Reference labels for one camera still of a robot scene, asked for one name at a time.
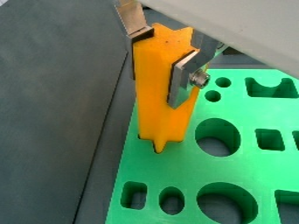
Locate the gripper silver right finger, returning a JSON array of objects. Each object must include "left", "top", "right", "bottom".
[{"left": 167, "top": 30, "right": 229, "bottom": 109}]

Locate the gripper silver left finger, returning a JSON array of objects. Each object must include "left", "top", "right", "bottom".
[{"left": 115, "top": 0, "right": 155, "bottom": 69}]

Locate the yellow star prism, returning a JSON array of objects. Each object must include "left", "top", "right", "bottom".
[{"left": 134, "top": 23, "right": 201, "bottom": 153}]

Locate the green foam shape board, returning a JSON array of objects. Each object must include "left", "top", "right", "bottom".
[{"left": 106, "top": 69, "right": 299, "bottom": 224}]

